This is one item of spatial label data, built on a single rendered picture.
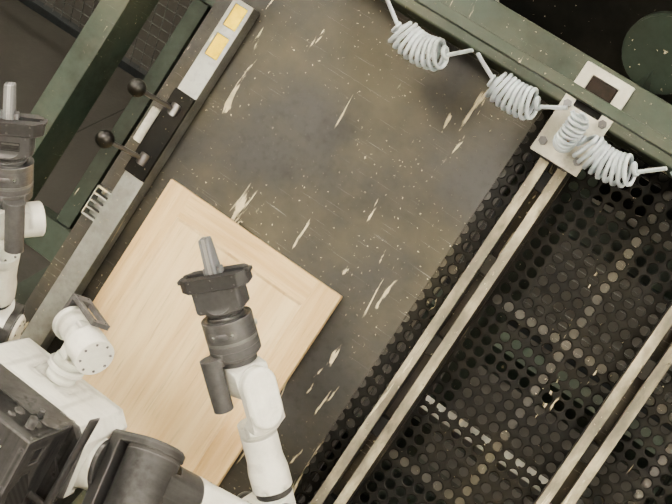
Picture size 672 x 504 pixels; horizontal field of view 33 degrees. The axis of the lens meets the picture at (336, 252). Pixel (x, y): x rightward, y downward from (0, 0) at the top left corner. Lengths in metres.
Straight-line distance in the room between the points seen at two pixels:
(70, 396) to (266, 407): 0.32
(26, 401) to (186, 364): 0.59
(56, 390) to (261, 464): 0.37
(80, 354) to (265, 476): 0.39
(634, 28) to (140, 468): 1.43
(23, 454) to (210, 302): 0.39
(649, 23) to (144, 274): 1.20
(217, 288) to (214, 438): 0.53
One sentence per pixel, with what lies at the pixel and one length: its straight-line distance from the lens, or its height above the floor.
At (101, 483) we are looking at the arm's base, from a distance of 1.87.
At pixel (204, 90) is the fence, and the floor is 1.53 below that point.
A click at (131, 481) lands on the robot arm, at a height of 1.34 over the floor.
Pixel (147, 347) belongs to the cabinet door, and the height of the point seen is 1.10.
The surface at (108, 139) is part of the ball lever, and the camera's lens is 2.29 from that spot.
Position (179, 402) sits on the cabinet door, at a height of 1.06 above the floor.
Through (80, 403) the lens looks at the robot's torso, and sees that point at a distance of 1.90.
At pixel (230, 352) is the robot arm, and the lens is 1.90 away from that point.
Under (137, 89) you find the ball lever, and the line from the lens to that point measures 2.28.
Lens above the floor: 2.75
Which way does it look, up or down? 36 degrees down
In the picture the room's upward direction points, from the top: 24 degrees clockwise
